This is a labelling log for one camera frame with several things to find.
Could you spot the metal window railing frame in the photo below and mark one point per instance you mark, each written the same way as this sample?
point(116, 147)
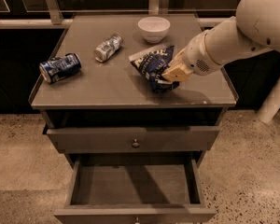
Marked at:
point(34, 14)

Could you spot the white ceramic bowl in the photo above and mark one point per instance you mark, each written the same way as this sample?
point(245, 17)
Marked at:
point(154, 29)

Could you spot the white pillar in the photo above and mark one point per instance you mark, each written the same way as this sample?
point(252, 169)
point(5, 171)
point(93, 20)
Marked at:
point(271, 105)

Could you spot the blue soda can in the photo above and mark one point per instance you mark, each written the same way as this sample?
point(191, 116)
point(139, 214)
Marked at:
point(58, 68)

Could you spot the grey top drawer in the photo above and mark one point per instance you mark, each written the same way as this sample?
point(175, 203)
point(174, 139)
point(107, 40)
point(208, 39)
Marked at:
point(119, 140)

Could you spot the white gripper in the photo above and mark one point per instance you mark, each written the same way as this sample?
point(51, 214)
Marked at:
point(196, 56)

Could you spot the round brass drawer knob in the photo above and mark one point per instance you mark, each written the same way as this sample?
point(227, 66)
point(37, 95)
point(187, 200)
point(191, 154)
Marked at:
point(135, 143)

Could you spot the blue chip bag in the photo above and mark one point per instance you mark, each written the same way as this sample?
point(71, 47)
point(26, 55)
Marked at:
point(151, 63)

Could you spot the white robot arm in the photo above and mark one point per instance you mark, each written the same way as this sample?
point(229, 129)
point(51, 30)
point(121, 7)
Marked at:
point(253, 30)

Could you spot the silver soda can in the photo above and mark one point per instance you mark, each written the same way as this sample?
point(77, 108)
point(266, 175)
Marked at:
point(107, 48)

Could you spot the grey drawer cabinet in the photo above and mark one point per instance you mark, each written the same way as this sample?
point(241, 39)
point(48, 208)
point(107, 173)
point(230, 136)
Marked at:
point(113, 94)

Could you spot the grey open middle drawer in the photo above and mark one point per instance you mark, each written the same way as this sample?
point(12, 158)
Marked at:
point(135, 193)

